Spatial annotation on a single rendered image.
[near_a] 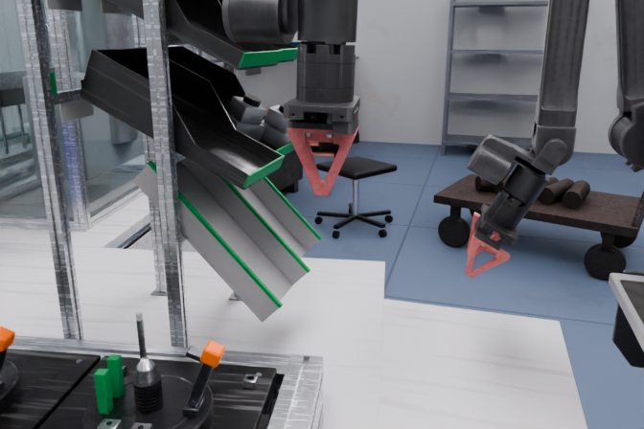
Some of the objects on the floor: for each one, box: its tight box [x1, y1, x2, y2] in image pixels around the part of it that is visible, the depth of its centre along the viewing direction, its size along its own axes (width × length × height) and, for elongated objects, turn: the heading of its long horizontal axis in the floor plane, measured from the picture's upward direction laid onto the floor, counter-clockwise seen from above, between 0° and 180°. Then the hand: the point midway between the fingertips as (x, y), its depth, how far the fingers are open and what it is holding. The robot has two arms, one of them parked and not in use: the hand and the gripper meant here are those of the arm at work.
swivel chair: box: [314, 130, 397, 238], centre depth 400 cm, size 60×60×94 cm
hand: (322, 187), depth 57 cm, fingers closed
